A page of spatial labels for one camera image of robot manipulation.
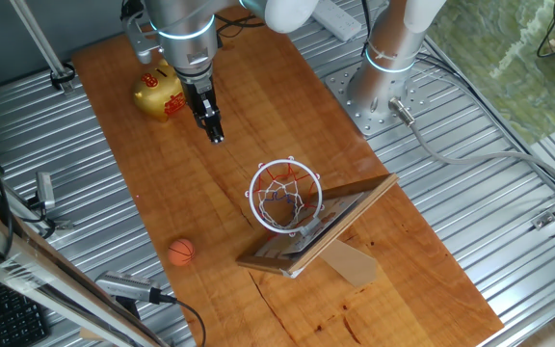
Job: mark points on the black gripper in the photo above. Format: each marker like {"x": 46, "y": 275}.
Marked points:
{"x": 198, "y": 87}

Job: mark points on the white power strip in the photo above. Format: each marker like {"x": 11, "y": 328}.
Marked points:
{"x": 337, "y": 19}

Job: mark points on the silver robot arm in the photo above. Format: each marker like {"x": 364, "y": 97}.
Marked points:
{"x": 186, "y": 29}

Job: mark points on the grey tripod pole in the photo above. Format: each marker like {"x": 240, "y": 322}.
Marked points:
{"x": 39, "y": 38}

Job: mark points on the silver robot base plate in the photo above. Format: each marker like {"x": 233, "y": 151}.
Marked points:
{"x": 369, "y": 123}

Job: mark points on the black keyboard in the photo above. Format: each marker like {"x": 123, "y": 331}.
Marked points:
{"x": 10, "y": 315}

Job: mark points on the golden piggy bank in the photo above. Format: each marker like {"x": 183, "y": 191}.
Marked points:
{"x": 154, "y": 96}

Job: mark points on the silver finned camera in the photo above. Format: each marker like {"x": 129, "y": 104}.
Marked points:
{"x": 125, "y": 286}

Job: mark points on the white backboard with orange print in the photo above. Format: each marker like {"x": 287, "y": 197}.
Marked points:
{"x": 306, "y": 243}

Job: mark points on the mini basketball hoop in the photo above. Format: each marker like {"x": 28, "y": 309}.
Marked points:
{"x": 263, "y": 265}

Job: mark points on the plastic wrapped metal beam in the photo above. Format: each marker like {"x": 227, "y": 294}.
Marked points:
{"x": 41, "y": 274}

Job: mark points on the black pole clamp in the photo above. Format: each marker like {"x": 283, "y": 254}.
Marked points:
{"x": 61, "y": 76}

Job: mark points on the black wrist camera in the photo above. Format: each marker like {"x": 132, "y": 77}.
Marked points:
{"x": 132, "y": 9}

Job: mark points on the silver corner bracket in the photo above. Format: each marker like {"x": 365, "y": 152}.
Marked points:
{"x": 542, "y": 220}

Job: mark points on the small orange basketball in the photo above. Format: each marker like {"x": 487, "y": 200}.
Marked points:
{"x": 181, "y": 252}

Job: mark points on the cardboard frame stand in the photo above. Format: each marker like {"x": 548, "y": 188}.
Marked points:
{"x": 350, "y": 265}

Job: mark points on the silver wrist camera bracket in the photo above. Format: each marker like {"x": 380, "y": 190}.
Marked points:
{"x": 140, "y": 43}

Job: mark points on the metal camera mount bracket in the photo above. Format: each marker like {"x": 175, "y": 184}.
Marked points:
{"x": 63, "y": 224}

